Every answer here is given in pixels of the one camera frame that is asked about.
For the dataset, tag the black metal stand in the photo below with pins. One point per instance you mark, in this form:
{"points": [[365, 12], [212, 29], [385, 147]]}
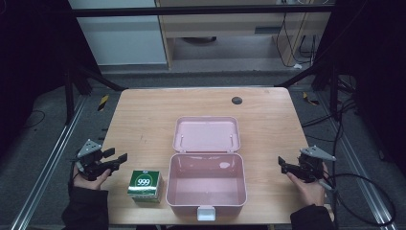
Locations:
{"points": [[333, 92], [68, 96]]}

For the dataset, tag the black horizontal frame bar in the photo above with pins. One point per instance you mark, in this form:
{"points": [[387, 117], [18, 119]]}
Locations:
{"points": [[191, 11]]}

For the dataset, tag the aluminium floor rail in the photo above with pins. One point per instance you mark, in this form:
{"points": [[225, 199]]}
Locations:
{"points": [[48, 166], [360, 179]]}

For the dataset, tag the light wooden desk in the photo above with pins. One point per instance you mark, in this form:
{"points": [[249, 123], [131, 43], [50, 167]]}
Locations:
{"points": [[223, 27]]}

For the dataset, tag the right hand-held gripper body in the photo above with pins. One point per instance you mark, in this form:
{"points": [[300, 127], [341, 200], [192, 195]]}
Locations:
{"points": [[311, 167]]}

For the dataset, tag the pink plastic storage box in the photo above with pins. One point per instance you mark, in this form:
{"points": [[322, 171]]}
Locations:
{"points": [[207, 182]]}

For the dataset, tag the yellow and black tape strip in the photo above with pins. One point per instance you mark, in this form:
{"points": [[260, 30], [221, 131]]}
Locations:
{"points": [[103, 103], [310, 99]]}

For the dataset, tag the green and white medicine box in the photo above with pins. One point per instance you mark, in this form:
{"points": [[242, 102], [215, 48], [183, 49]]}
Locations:
{"points": [[144, 185]]}

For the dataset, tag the person's left hand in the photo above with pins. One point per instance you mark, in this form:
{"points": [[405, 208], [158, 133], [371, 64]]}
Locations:
{"points": [[90, 184]]}

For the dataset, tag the white cabinet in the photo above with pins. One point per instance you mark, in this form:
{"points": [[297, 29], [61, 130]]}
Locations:
{"points": [[121, 38]]}

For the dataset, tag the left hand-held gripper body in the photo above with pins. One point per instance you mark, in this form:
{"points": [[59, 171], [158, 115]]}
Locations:
{"points": [[91, 159]]}

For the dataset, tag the person's right hand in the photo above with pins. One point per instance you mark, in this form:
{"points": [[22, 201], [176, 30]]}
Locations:
{"points": [[311, 193]]}

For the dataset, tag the black curtain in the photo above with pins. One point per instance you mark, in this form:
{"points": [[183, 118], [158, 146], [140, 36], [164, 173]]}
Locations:
{"points": [[373, 64], [35, 64]]}

